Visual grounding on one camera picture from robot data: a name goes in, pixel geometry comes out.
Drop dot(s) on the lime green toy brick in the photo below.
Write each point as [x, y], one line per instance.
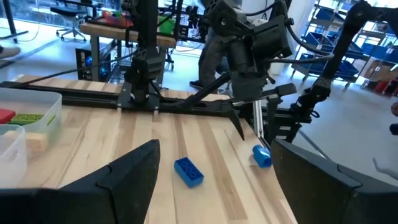
[26, 118]

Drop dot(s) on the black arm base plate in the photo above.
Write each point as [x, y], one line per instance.
[124, 102]

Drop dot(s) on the black computer tower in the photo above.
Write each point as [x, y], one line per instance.
[91, 65]

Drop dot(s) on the wooden work table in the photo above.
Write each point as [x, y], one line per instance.
[124, 32]

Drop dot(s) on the black office chair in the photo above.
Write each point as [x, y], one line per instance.
[73, 12]

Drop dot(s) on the black table frame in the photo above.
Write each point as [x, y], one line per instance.
[77, 98]

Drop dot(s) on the silver aluminium post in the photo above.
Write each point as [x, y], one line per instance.
[258, 118]

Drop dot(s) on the red toy pile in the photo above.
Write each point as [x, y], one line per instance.
[118, 21]

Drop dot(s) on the person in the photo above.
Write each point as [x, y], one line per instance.
[211, 62]

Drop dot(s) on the black jointed strut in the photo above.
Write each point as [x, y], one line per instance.
[335, 56]

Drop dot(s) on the person's hand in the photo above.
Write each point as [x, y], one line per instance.
[395, 109]

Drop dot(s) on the yellow block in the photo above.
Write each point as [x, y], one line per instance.
[37, 141]

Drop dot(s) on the rack with blue bins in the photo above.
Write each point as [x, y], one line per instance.
[314, 40]

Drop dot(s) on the blue curved toy brick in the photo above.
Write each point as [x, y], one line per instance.
[261, 157]

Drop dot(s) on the person's foot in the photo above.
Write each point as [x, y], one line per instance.
[7, 52]

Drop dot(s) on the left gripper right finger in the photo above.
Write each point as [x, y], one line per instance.
[311, 186]

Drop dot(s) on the green container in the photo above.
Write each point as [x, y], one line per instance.
[166, 25]

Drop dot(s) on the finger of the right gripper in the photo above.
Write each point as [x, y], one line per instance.
[234, 118]
[273, 118]

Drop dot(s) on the red wedge block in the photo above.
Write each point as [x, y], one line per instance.
[5, 115]

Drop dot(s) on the cardboard box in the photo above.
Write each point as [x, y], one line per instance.
[381, 70]

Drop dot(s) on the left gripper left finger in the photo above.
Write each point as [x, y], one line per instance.
[124, 186]

